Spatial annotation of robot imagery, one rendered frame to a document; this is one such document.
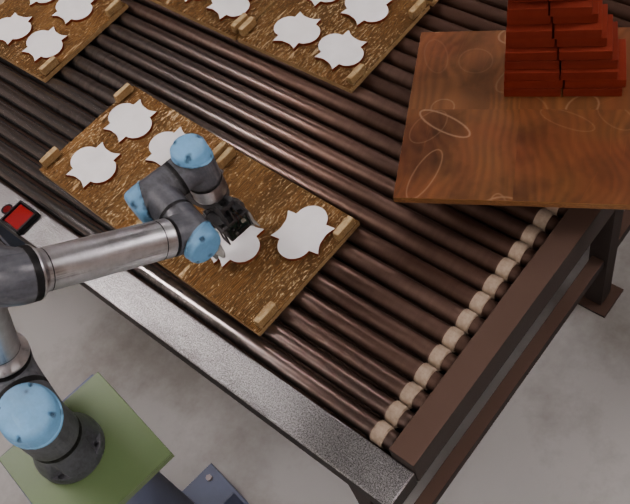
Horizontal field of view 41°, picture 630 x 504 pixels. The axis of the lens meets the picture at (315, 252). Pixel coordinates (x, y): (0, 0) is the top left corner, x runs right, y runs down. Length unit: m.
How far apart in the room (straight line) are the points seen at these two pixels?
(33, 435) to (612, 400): 1.71
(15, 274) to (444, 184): 0.90
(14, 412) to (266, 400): 0.49
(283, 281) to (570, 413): 1.15
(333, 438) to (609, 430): 1.17
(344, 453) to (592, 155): 0.80
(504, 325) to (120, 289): 0.89
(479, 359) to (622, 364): 1.11
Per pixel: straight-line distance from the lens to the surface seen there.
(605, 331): 2.79
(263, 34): 2.39
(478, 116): 1.92
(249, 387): 1.78
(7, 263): 1.39
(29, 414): 1.70
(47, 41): 2.67
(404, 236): 1.88
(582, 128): 1.89
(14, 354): 1.73
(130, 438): 1.85
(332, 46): 2.28
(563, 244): 1.82
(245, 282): 1.88
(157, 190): 1.62
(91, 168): 2.24
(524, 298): 1.75
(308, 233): 1.90
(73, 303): 3.26
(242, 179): 2.05
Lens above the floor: 2.47
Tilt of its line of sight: 55 degrees down
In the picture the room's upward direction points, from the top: 21 degrees counter-clockwise
